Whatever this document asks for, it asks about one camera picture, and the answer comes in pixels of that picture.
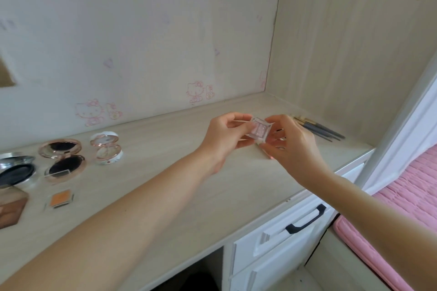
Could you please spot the gold wall socket plate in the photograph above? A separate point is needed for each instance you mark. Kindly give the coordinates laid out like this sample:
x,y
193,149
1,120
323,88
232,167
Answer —
x,y
5,76

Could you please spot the person's left forearm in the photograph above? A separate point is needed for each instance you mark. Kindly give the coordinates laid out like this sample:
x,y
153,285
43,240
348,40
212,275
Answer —
x,y
119,226

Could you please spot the light wooden side panel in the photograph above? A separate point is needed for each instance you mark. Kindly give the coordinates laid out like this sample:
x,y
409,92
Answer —
x,y
348,45

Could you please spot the set of makeup brushes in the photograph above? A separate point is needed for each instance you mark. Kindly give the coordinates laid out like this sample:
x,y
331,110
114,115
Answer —
x,y
324,136

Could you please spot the person's right hand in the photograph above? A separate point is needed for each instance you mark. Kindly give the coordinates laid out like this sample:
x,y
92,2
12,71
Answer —
x,y
297,154

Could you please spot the brown eyeshadow quad palette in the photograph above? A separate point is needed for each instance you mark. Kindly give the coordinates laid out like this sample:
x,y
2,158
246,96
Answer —
x,y
10,209

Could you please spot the rose gold floral compact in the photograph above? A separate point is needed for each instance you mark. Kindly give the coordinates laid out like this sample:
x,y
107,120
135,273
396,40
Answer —
x,y
65,164

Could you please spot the white panelled bed frame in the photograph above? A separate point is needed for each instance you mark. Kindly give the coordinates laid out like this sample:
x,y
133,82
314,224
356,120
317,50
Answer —
x,y
409,137

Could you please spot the orange single eyeshadow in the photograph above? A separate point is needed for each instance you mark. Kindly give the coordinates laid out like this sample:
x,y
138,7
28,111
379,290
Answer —
x,y
60,198

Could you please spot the silver round cushion compact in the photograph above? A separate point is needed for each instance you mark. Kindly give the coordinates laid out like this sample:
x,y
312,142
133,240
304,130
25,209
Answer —
x,y
15,171

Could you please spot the person's right forearm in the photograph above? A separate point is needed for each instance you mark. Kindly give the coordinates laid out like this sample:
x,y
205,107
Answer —
x,y
382,226

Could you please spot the white wooden drawer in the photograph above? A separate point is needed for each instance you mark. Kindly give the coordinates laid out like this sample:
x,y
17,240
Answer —
x,y
266,246

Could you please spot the person's left hand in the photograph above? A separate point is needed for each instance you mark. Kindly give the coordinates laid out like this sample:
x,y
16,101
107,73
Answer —
x,y
222,137

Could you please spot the white round blush compact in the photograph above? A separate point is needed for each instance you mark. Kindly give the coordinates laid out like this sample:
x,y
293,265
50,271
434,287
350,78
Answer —
x,y
107,152

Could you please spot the pink glitter single eyeshadow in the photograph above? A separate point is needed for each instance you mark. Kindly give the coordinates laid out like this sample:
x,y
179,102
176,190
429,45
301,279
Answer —
x,y
260,128

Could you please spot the pink quilted mat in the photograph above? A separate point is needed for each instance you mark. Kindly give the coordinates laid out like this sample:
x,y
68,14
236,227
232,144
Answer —
x,y
409,198

